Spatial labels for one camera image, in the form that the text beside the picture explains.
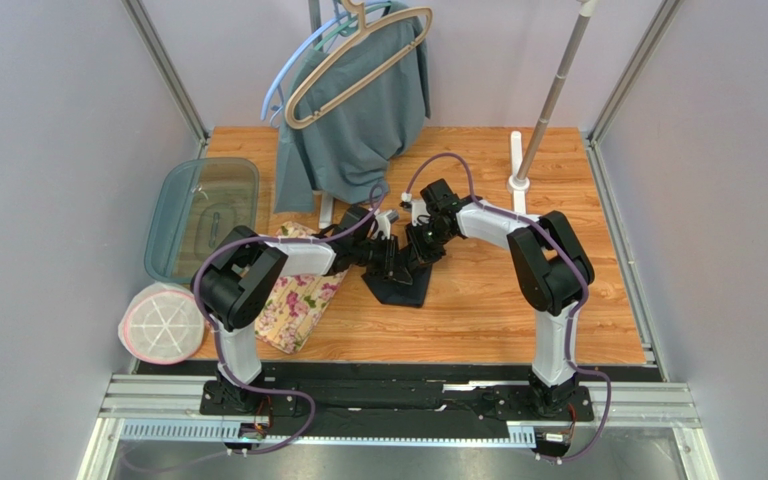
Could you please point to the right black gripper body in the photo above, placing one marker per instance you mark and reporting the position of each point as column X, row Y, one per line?
column 420, row 247

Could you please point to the beige clothes hanger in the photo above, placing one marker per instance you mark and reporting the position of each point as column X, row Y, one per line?
column 383, row 66

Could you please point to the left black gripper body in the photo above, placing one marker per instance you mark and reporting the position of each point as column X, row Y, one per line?
column 377, row 255

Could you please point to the black paper napkin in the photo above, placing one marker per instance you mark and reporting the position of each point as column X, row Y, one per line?
column 388, row 291

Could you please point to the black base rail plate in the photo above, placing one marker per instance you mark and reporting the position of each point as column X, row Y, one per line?
column 397, row 401

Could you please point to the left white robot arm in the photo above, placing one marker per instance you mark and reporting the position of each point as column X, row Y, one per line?
column 234, row 286

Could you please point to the grey-green hanging shirt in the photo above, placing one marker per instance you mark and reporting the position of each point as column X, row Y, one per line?
column 347, row 151

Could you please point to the white pink mesh basket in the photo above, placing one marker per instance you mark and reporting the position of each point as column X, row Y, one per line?
column 162, row 325

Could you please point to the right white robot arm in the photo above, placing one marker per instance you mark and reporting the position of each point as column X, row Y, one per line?
column 553, row 273

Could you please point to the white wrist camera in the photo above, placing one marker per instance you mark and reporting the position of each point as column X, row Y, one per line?
column 415, row 207
column 384, row 222

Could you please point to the clear teal container lid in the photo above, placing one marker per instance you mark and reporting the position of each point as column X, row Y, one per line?
column 200, row 202

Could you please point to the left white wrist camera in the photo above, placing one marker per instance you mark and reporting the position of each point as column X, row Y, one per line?
column 384, row 222

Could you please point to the grey pole white base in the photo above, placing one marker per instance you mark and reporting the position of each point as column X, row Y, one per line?
column 522, row 156

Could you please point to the floral fabric tray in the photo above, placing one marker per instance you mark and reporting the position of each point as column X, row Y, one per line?
column 294, row 308

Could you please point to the light blue clothes hanger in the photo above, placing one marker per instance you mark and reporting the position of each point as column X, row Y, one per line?
column 343, row 25

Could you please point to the white garment rack base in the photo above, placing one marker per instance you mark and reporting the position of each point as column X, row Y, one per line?
column 326, row 212

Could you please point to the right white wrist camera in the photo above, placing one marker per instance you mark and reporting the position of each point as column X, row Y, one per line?
column 415, row 207

